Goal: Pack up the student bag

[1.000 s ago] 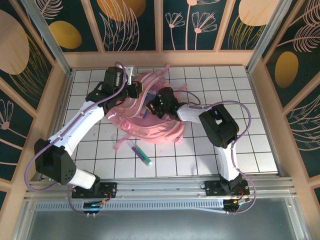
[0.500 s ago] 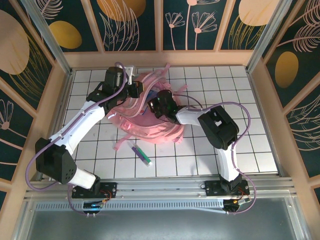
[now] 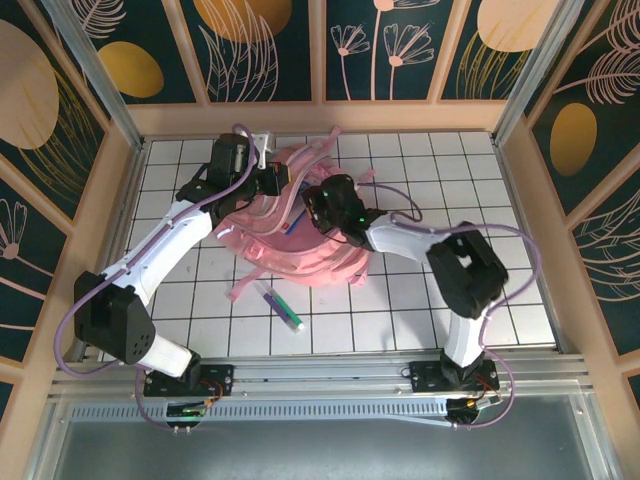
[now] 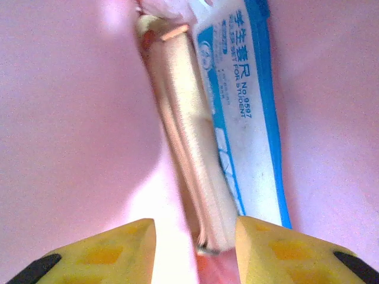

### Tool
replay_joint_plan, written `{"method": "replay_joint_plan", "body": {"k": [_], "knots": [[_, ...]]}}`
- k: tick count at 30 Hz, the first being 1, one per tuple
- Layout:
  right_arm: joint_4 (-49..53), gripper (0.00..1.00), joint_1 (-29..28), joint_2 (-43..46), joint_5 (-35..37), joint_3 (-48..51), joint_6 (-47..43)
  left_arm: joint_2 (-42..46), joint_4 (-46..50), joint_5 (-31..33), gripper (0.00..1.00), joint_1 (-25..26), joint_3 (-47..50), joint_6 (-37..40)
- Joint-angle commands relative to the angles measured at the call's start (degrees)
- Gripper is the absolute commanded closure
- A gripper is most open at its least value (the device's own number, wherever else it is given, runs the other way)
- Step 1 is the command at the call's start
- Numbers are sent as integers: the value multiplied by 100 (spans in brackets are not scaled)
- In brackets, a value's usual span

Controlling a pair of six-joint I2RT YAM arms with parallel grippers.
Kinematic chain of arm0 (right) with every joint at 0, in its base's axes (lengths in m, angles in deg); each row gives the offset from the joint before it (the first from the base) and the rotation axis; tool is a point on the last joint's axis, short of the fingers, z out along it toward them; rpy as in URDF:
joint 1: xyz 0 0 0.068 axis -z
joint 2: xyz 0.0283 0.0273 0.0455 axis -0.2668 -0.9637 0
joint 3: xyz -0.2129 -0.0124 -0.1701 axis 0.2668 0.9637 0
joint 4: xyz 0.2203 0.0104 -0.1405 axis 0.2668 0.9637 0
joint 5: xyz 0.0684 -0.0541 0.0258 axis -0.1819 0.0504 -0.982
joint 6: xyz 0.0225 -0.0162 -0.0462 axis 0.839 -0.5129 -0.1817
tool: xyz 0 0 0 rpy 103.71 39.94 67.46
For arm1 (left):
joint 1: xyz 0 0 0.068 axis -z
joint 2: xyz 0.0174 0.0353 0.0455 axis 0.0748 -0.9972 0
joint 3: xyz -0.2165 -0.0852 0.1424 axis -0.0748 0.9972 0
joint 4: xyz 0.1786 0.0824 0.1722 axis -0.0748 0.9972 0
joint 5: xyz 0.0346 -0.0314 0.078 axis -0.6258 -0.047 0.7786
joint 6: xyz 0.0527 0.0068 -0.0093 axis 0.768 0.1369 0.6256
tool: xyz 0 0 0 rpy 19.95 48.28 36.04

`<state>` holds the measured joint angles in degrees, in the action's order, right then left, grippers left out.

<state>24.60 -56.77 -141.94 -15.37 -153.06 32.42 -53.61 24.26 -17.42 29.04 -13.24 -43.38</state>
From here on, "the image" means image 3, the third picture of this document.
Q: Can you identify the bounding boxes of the pink school backpack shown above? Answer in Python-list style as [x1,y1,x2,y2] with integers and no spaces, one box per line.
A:
[213,125,379,304]

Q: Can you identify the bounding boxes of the green pen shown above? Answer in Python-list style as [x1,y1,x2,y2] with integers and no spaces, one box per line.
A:
[273,293,305,334]

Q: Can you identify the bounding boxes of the purple pen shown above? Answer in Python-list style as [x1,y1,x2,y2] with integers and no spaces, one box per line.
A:
[254,280,301,326]

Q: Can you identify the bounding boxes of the small controller board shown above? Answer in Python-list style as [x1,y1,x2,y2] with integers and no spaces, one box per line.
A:
[446,397,503,426]
[166,402,210,420]

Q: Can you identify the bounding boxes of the grey metal sheet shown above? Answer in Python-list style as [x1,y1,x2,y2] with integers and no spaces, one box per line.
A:
[29,394,619,480]

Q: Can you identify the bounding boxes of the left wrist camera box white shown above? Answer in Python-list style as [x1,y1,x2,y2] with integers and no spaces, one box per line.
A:
[248,130,276,170]

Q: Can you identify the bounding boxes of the aluminium frame post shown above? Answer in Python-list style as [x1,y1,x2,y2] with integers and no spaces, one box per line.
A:
[42,0,146,154]
[492,0,586,146]

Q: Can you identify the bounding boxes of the aluminium mounting rail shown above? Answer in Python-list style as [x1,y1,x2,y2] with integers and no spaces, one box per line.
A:
[49,355,596,401]

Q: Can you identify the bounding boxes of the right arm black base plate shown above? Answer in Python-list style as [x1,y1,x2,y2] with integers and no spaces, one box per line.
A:
[408,358,501,394]

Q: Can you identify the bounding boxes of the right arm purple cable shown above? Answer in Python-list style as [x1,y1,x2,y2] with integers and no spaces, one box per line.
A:
[357,182,546,432]

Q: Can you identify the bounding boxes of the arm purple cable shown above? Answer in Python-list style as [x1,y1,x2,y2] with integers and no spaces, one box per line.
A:
[357,182,546,432]
[53,123,274,432]

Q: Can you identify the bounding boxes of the slotted metal cable tray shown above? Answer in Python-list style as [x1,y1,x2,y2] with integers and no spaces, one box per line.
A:
[69,403,454,426]

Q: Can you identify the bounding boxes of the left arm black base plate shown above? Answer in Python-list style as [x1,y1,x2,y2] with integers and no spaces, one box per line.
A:
[143,364,236,399]

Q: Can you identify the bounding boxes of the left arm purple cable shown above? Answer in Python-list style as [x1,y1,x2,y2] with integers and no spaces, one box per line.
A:
[53,123,274,432]

